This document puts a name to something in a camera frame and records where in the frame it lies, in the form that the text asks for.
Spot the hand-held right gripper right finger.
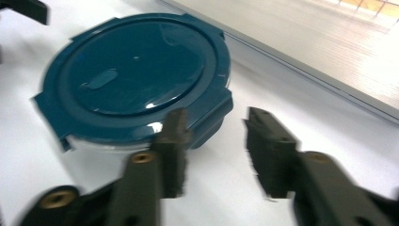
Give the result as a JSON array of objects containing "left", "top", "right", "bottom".
[{"left": 243, "top": 105, "right": 397, "bottom": 226}]

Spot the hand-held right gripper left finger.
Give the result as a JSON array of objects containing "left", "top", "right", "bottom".
[{"left": 112, "top": 107, "right": 193, "bottom": 226}]

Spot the dark blue round lid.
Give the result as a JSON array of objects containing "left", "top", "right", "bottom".
[{"left": 31, "top": 12, "right": 235, "bottom": 154}]

